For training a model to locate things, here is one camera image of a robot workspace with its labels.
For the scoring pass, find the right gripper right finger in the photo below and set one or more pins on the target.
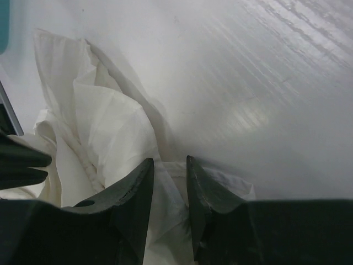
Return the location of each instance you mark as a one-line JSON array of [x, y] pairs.
[[227, 229]]

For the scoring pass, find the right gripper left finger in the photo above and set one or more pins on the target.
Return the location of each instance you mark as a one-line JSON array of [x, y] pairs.
[[107, 228]]

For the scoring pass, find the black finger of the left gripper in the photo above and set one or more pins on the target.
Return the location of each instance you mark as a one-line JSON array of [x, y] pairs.
[[21, 165]]

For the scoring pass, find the white ruffled skirt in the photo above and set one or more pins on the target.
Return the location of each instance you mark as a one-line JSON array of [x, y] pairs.
[[96, 136]]

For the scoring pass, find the teal plastic bin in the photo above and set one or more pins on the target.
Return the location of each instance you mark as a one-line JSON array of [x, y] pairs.
[[4, 24]]

